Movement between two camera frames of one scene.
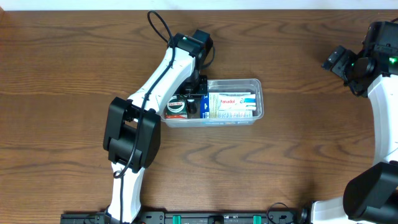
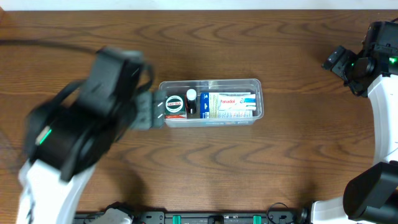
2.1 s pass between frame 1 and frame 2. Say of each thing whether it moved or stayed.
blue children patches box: stayed
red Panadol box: stayed
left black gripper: moved
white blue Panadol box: stayed
